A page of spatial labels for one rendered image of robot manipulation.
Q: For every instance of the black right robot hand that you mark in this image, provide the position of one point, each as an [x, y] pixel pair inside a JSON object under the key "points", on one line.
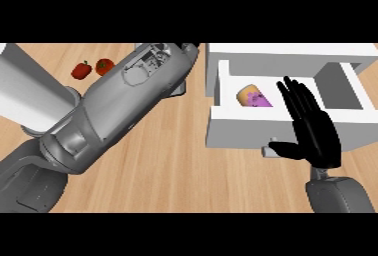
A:
{"points": [[314, 130]]}

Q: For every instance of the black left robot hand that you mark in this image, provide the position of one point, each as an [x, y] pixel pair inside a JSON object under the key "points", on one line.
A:
{"points": [[190, 44]]}

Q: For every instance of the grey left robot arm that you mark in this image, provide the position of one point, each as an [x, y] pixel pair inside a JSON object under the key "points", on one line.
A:
{"points": [[112, 100]]}

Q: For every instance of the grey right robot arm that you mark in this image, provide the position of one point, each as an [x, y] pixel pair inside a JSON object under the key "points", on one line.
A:
{"points": [[339, 196]]}

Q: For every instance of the white drawer box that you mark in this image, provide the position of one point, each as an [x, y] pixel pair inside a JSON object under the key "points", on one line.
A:
{"points": [[230, 90]]}

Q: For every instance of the white drawer front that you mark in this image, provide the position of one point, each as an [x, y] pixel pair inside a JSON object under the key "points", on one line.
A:
{"points": [[236, 130]]}

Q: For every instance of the tan cupcake purple frosting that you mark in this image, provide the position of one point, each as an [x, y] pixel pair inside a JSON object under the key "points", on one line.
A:
{"points": [[251, 96]]}

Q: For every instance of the orange-red bell pepper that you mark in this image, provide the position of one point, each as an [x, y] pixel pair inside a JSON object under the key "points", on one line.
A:
{"points": [[103, 66]]}

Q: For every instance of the white cabinet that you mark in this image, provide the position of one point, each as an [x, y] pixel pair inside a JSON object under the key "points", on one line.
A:
{"points": [[295, 53]]}

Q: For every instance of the dark red bell pepper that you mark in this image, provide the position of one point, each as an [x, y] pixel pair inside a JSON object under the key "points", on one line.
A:
{"points": [[81, 71]]}

